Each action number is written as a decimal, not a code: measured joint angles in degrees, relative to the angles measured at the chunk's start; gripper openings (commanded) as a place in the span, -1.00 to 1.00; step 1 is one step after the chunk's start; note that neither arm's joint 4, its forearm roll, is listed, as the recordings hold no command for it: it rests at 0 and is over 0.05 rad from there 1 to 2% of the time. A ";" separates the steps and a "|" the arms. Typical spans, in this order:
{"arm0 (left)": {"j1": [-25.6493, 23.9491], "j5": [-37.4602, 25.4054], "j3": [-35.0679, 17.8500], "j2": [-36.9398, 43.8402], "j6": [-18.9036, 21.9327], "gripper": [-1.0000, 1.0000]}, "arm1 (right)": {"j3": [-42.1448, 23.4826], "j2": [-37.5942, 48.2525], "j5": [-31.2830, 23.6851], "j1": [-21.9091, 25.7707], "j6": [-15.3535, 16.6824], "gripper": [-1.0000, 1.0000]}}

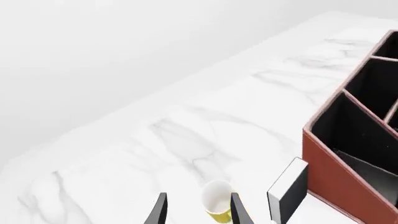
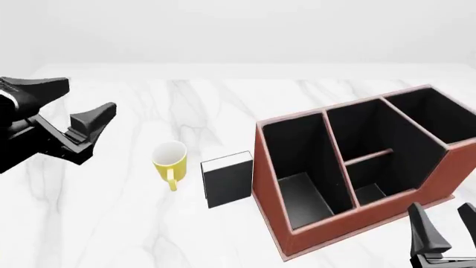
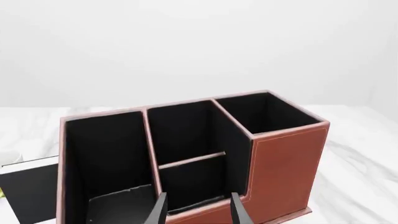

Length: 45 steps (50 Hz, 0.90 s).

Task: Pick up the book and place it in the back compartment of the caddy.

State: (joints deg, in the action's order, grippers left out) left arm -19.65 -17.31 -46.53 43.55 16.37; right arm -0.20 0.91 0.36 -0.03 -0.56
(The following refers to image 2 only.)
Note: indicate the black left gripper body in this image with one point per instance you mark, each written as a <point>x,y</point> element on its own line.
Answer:
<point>72,152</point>

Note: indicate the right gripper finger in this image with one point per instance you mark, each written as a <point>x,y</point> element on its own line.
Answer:
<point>470,220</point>
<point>425,234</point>

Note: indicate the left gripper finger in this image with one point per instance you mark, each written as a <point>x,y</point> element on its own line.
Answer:
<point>94,117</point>
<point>41,89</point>

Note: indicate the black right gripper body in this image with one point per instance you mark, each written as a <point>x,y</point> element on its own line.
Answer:
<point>446,262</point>

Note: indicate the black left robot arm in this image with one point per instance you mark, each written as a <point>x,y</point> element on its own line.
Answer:
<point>13,142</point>

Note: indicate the black book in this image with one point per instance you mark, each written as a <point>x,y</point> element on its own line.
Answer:
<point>228,182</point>

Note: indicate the red-brown desk caddy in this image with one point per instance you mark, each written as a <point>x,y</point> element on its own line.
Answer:
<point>273,201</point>

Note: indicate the yellow mug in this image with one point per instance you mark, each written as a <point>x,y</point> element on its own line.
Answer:
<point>173,164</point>

